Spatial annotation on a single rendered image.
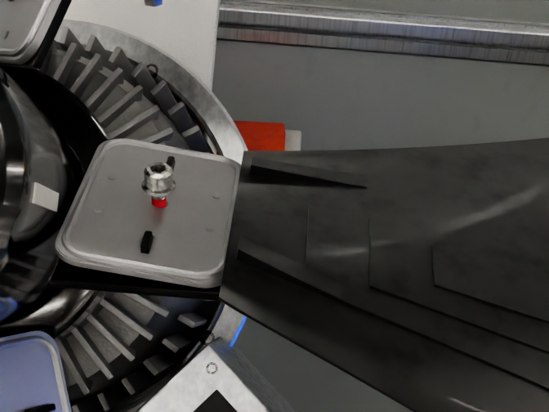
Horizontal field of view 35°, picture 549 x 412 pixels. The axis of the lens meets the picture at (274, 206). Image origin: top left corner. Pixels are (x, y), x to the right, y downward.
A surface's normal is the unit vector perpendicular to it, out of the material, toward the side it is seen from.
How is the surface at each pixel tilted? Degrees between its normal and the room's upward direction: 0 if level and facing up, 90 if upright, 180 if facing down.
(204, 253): 7
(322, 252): 10
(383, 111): 90
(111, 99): 46
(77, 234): 7
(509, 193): 8
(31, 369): 53
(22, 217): 89
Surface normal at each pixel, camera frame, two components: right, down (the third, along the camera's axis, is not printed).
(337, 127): -0.05, 0.55
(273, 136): 0.06, -0.83
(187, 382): 0.00, -0.11
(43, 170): 1.00, -0.07
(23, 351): 0.74, -0.25
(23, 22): -0.71, -0.36
